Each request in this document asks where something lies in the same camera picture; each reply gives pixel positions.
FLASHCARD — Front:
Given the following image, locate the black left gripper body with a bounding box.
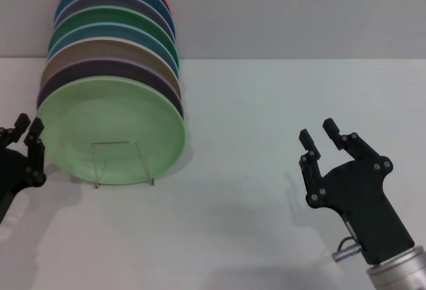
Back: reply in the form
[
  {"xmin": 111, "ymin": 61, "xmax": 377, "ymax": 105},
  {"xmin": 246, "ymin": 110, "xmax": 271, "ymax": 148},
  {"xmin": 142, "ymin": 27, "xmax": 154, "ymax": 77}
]
[{"xmin": 0, "ymin": 146, "xmax": 37, "ymax": 226}]

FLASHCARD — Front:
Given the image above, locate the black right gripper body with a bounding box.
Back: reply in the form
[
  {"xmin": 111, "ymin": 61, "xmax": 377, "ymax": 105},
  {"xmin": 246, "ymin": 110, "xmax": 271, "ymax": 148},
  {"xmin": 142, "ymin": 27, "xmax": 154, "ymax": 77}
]
[{"xmin": 306, "ymin": 159, "xmax": 417, "ymax": 267}]

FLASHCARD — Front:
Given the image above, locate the light green plate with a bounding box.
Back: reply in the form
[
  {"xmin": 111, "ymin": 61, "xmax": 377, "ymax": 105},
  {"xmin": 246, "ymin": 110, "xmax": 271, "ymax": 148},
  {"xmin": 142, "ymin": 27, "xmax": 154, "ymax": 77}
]
[{"xmin": 35, "ymin": 74, "xmax": 187, "ymax": 188}]

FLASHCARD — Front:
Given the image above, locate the lilac plate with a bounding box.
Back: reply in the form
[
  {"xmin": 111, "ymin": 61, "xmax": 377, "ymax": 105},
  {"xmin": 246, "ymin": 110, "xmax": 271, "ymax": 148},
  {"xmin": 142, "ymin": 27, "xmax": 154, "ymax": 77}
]
[{"xmin": 35, "ymin": 57, "xmax": 185, "ymax": 122}]

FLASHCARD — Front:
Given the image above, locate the beige plate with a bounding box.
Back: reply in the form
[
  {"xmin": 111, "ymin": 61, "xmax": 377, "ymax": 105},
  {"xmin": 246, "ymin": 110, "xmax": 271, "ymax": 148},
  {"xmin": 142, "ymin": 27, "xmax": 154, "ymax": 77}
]
[{"xmin": 40, "ymin": 37, "xmax": 182, "ymax": 100}]

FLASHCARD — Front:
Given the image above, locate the light blue plate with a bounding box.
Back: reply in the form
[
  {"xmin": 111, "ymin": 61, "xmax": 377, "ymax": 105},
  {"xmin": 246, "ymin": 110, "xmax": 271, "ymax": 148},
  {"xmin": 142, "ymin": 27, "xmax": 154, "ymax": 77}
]
[{"xmin": 46, "ymin": 21, "xmax": 181, "ymax": 78}]

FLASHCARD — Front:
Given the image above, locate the dark green plate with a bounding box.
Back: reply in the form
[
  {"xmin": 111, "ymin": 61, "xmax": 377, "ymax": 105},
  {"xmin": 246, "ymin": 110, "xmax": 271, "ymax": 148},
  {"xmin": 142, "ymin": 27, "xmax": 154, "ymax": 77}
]
[{"xmin": 47, "ymin": 6, "xmax": 179, "ymax": 67}]

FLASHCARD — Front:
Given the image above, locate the grey plate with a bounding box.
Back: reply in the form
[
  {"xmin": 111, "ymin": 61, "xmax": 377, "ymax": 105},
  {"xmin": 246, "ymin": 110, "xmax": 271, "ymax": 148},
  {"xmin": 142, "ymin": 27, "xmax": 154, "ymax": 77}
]
[{"xmin": 53, "ymin": 0, "xmax": 177, "ymax": 43}]

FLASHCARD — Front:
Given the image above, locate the right gripper metal cable connector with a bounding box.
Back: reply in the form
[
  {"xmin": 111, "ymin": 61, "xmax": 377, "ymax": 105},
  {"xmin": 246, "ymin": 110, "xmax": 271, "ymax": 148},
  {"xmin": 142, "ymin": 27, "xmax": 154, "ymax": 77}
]
[{"xmin": 332, "ymin": 234, "xmax": 364, "ymax": 262}]

